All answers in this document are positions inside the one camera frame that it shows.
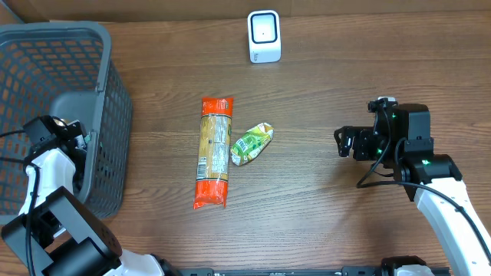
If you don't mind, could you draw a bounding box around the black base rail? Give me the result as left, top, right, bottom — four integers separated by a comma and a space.
180, 266, 450, 276

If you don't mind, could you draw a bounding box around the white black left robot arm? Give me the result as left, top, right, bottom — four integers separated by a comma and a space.
2, 116, 180, 276

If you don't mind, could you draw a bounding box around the green yellow snack packet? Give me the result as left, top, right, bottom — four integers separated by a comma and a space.
230, 123, 274, 166

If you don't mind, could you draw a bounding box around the white tube with gold cap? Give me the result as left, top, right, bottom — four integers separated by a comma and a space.
52, 117, 68, 129

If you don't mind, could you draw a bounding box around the orange noodle packet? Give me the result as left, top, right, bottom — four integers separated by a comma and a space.
193, 97, 234, 209

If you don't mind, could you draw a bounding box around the white barcode scanner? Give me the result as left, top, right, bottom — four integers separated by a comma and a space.
247, 10, 282, 64

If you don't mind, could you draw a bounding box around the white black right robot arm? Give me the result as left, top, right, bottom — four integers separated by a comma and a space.
334, 97, 490, 275

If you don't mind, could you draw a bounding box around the dark grey plastic basket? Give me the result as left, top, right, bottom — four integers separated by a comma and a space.
1, 21, 133, 219

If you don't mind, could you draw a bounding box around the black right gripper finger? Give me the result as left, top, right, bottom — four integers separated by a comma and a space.
334, 126, 353, 140
335, 137, 351, 157

